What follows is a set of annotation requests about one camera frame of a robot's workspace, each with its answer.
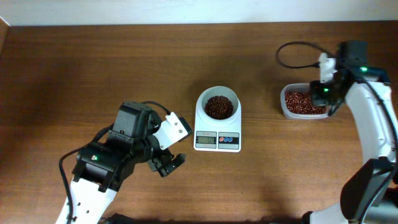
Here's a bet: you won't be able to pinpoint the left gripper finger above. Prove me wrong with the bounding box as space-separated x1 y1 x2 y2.
179 117 192 142
158 154 187 177

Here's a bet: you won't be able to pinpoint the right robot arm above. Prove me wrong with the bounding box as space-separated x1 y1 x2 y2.
302 40 397 223

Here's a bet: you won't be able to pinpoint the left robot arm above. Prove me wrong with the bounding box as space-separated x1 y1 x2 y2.
57 101 192 223

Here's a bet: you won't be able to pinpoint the white digital kitchen scale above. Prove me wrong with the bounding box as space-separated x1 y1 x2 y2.
193 98 242 152

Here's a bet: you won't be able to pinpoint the red beans in bowl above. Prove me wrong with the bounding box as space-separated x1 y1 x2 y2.
205 96 234 120

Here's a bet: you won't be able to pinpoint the white round bowl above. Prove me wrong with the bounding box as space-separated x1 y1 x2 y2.
198 86 241 121

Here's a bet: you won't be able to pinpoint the red beans in container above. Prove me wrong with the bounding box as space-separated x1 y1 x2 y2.
285 92 326 114

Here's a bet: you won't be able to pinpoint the clear plastic bean container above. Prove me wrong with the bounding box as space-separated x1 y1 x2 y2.
280 83 328 120

